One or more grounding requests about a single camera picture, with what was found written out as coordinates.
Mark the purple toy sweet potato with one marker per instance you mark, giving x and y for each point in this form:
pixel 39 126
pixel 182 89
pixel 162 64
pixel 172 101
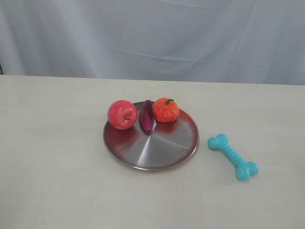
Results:
pixel 146 116

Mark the round steel plate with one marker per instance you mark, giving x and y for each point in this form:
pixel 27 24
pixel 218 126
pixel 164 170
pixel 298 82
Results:
pixel 168 145

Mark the orange toy pumpkin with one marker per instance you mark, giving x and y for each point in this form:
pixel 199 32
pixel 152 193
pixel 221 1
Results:
pixel 165 110

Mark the teal toy bone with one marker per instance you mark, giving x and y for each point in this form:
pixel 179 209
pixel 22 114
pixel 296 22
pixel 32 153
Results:
pixel 243 169

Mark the red apple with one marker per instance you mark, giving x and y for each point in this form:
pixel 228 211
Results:
pixel 122 114

